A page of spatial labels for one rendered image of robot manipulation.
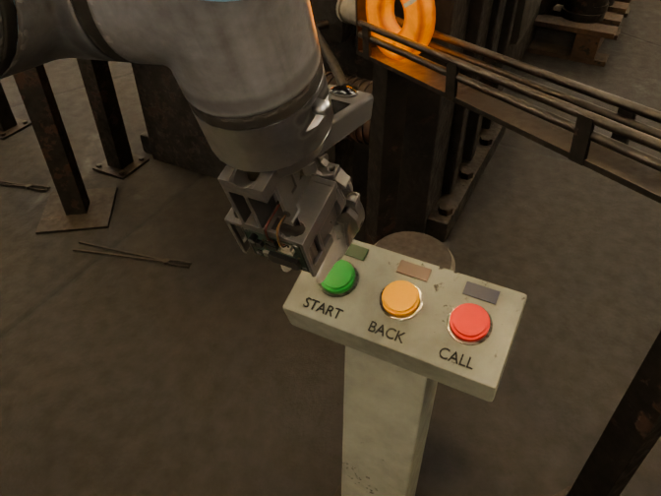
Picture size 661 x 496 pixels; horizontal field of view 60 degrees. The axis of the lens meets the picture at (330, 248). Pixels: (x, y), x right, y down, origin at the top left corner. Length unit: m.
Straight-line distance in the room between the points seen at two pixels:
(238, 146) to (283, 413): 0.93
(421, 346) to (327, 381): 0.71
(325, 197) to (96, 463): 0.93
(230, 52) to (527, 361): 1.18
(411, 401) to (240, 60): 0.47
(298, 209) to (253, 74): 0.15
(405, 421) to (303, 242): 0.35
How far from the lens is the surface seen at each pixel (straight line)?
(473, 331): 0.60
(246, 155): 0.37
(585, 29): 2.85
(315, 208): 0.44
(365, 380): 0.69
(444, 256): 0.80
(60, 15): 0.36
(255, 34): 0.31
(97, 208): 1.86
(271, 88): 0.34
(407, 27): 1.03
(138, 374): 1.37
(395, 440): 0.76
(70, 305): 1.58
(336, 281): 0.63
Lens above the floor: 1.04
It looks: 41 degrees down
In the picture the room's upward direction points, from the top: straight up
